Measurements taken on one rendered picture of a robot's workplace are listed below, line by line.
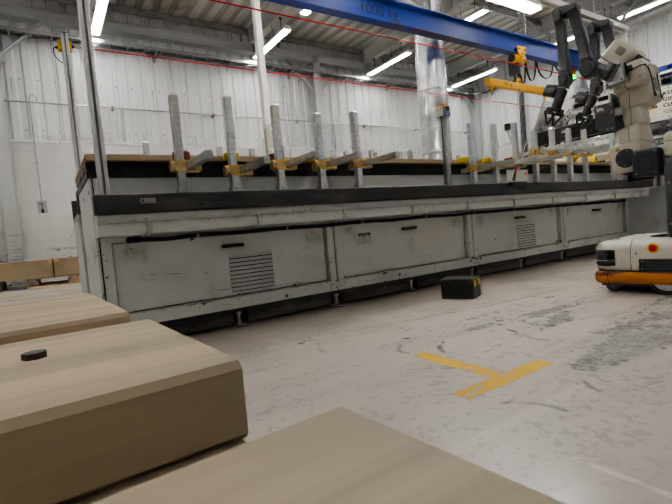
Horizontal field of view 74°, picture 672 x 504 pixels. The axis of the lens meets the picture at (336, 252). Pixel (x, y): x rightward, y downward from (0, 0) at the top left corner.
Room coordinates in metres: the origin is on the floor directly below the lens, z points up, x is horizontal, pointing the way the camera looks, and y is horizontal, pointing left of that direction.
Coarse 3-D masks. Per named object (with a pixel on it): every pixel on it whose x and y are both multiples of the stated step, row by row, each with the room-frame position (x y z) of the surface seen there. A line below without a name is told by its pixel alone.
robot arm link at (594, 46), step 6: (588, 24) 2.85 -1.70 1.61; (588, 30) 2.85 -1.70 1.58; (594, 30) 2.83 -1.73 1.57; (588, 36) 2.87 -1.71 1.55; (594, 36) 2.85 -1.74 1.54; (594, 42) 2.85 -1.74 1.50; (594, 48) 2.85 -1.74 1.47; (594, 54) 2.85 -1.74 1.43; (600, 54) 2.86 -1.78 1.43; (594, 60) 2.85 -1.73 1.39; (594, 78) 2.85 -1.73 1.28; (600, 78) 2.85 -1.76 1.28; (594, 84) 2.85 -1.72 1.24; (600, 84) 2.87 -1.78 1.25; (600, 90) 2.85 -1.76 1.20
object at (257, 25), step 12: (252, 0) 3.32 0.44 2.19; (540, 0) 4.29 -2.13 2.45; (552, 0) 4.28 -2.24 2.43; (252, 12) 3.34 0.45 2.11; (588, 12) 4.63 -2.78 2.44; (624, 24) 5.05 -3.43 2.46; (624, 36) 5.09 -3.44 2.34; (264, 60) 3.33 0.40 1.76; (264, 72) 3.33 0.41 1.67; (264, 84) 3.32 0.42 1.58; (264, 96) 3.32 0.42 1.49; (264, 108) 3.31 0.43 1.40; (264, 120) 3.32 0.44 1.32; (264, 132) 3.33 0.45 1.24
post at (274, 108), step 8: (272, 104) 2.28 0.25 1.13; (272, 112) 2.28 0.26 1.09; (272, 120) 2.29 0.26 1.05; (272, 128) 2.30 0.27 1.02; (280, 128) 2.30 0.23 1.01; (272, 136) 2.30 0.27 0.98; (280, 136) 2.29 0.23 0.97; (280, 144) 2.29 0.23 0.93; (280, 152) 2.29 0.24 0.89; (280, 176) 2.28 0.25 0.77; (280, 184) 2.28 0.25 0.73
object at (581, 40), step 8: (560, 8) 2.58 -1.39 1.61; (568, 8) 2.54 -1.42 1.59; (576, 8) 2.52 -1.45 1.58; (568, 16) 2.56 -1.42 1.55; (576, 16) 2.53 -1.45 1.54; (576, 24) 2.53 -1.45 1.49; (576, 32) 2.53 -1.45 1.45; (584, 32) 2.51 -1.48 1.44; (576, 40) 2.53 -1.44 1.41; (584, 40) 2.50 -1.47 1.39; (584, 48) 2.50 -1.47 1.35; (584, 56) 2.50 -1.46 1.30; (592, 56) 2.50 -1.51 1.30; (584, 64) 2.48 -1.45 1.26; (592, 64) 2.45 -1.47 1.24; (584, 72) 2.48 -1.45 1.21
